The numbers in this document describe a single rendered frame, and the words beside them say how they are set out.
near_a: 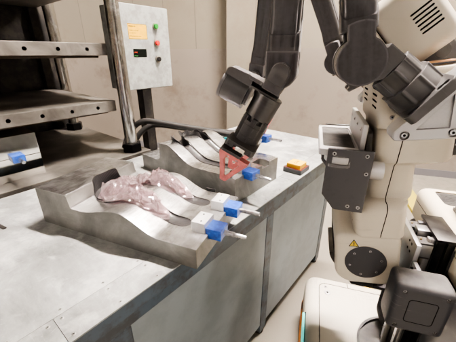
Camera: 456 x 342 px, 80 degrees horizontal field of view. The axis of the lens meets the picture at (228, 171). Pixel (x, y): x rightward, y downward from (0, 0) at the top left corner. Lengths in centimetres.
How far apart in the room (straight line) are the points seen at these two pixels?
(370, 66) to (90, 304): 66
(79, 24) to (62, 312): 410
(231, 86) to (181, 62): 311
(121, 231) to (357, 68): 61
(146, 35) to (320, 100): 220
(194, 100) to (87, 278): 312
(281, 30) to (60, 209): 70
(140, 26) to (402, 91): 133
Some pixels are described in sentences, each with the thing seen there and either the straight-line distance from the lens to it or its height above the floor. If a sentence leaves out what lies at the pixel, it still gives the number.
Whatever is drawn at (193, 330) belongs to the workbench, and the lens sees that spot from 98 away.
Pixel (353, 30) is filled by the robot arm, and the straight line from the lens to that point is 51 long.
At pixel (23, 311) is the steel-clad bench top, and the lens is 70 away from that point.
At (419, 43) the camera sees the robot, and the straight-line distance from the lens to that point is 69.
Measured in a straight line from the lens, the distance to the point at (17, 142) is 133.
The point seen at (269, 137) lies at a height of 93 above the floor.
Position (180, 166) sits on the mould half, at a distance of 101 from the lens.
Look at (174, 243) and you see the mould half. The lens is 64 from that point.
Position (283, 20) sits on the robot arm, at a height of 130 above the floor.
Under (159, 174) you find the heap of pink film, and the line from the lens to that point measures 82.
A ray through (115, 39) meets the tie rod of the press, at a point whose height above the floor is 131.
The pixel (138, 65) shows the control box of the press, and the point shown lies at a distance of 160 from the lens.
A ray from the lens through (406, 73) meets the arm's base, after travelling 55.
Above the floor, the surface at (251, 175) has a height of 90.
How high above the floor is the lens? 125
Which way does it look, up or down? 23 degrees down
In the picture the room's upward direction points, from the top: straight up
